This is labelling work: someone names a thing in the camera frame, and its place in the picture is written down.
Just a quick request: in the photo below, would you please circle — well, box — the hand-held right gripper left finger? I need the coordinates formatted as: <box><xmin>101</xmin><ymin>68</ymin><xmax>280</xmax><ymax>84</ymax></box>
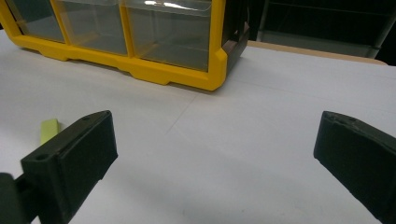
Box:
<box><xmin>20</xmin><ymin>109</ymin><xmax>119</xmax><ymax>224</ymax></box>

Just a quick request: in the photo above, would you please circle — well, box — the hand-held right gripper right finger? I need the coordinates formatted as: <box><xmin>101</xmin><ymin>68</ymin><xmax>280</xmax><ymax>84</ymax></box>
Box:
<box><xmin>313</xmin><ymin>110</ymin><xmax>396</xmax><ymax>224</ymax></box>

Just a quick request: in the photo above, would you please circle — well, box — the light green plastic stick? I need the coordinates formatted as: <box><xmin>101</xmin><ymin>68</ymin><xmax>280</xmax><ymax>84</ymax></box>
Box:
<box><xmin>40</xmin><ymin>119</ymin><xmax>60</xmax><ymax>146</ymax></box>

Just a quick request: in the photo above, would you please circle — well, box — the yellow black organizer cabinet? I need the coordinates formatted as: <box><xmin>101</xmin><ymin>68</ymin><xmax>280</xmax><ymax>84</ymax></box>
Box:
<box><xmin>0</xmin><ymin>0</ymin><xmax>250</xmax><ymax>91</ymax></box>

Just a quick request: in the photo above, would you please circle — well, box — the grid of clear plastic drawers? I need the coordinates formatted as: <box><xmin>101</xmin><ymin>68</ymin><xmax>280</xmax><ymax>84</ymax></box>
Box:
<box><xmin>4</xmin><ymin>0</ymin><xmax>129</xmax><ymax>57</ymax></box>

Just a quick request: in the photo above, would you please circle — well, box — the white table sheet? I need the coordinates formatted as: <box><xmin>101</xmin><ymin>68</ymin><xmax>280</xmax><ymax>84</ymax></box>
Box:
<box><xmin>0</xmin><ymin>29</ymin><xmax>396</xmax><ymax>224</ymax></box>

